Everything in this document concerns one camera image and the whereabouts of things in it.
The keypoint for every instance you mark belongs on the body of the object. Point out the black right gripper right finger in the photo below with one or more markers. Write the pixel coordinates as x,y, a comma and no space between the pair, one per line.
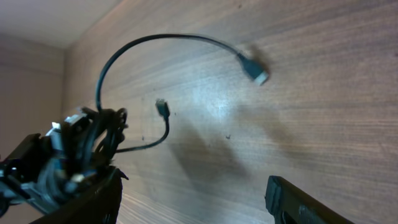
290,205

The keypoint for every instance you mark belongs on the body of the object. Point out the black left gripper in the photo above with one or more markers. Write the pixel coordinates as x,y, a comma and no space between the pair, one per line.
40,170

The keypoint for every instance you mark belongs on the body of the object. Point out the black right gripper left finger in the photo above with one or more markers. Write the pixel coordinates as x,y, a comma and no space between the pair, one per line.
98,205

